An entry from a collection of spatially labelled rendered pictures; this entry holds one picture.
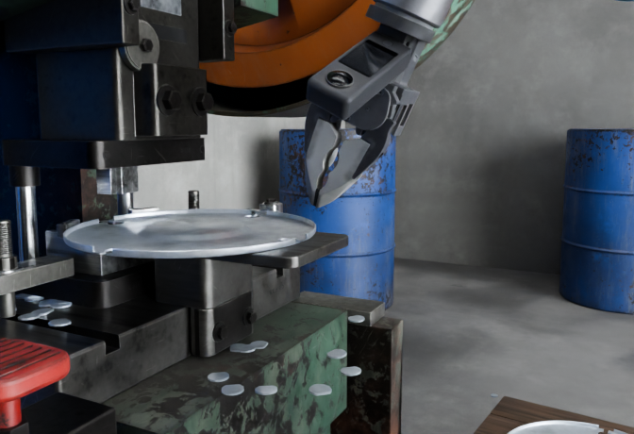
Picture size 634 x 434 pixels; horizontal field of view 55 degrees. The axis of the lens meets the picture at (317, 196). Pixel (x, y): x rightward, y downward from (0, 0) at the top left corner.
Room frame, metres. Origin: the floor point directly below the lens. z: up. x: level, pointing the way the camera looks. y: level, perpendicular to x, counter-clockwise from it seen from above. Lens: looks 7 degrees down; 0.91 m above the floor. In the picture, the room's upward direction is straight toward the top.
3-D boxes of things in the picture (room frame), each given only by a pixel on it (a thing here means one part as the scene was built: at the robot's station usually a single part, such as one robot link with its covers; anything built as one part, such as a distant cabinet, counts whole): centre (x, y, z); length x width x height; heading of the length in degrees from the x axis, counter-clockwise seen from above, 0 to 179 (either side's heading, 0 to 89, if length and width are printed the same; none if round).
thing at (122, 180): (0.77, 0.25, 0.84); 0.05 x 0.03 x 0.04; 153
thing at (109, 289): (0.78, 0.26, 0.72); 0.20 x 0.16 x 0.03; 153
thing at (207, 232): (0.72, 0.15, 0.78); 0.29 x 0.29 x 0.01
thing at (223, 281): (0.70, 0.10, 0.72); 0.25 x 0.14 x 0.14; 63
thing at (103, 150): (0.78, 0.26, 0.86); 0.20 x 0.16 x 0.05; 153
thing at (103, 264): (0.77, 0.25, 0.76); 0.15 x 0.09 x 0.05; 153
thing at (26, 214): (0.73, 0.35, 0.81); 0.02 x 0.02 x 0.14
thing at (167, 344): (0.77, 0.26, 0.68); 0.45 x 0.30 x 0.06; 153
